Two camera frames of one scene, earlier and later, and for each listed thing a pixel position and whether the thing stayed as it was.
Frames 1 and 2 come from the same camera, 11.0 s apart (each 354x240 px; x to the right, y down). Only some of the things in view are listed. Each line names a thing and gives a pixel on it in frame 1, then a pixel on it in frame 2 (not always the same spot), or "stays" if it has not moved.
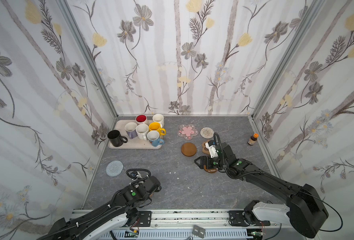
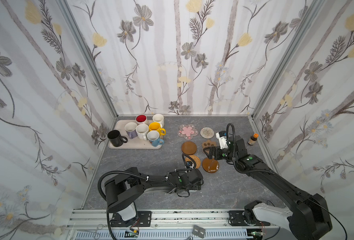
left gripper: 152,183 to 199,177
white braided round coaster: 207,132 stays
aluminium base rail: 197,225 stays
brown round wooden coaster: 188,149 stays
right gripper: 207,162 to 214,153
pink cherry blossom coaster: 188,131 stays
